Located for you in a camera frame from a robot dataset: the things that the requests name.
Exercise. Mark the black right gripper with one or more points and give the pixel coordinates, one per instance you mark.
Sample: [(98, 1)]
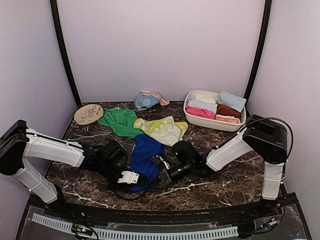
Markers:
[(166, 178)]

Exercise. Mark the pale blue patterned cloth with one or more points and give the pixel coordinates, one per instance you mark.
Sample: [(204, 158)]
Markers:
[(147, 99)]

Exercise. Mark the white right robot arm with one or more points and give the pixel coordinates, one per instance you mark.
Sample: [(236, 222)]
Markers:
[(267, 136)]

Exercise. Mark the brown rolled towel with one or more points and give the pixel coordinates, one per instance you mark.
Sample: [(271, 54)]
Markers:
[(225, 110)]

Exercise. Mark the black corner frame post right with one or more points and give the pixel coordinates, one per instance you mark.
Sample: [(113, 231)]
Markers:
[(259, 50)]

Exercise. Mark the green towel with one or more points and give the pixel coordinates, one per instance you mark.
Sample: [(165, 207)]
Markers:
[(121, 121)]

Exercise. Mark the white slotted cable duct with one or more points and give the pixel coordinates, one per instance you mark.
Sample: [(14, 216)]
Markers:
[(102, 233)]

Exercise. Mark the cream rolled towel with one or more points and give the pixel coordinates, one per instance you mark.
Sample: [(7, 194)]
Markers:
[(205, 99)]

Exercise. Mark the white lavender rolled towel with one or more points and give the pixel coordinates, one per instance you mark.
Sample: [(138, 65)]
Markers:
[(194, 103)]

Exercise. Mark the pink rolled towel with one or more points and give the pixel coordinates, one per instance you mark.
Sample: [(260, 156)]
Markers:
[(199, 112)]

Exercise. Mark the cream yellow cloth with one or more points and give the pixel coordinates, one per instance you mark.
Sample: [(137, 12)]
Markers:
[(165, 131)]

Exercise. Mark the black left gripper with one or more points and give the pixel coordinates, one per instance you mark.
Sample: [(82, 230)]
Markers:
[(121, 187)]

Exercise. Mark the white plastic basket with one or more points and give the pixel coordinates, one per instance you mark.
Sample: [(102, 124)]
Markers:
[(211, 123)]

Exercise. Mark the black corner frame post left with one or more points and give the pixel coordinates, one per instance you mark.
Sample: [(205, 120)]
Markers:
[(63, 51)]

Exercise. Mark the light blue towel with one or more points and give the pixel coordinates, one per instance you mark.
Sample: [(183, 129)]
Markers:
[(235, 102)]

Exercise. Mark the small green circuit board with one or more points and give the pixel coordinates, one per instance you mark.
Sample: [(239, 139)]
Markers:
[(81, 230)]

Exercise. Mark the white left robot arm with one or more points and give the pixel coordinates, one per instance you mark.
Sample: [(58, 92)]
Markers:
[(19, 143)]

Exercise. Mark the royal blue towel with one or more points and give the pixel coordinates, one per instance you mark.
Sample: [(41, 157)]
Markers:
[(141, 162)]

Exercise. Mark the orange patterned rolled towel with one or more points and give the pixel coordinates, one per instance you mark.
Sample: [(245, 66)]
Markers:
[(228, 119)]

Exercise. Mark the black corner frame post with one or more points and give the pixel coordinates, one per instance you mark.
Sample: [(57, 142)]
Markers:
[(63, 51), (259, 50)]

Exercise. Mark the black front rail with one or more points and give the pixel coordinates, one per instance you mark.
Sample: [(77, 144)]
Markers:
[(239, 214)]

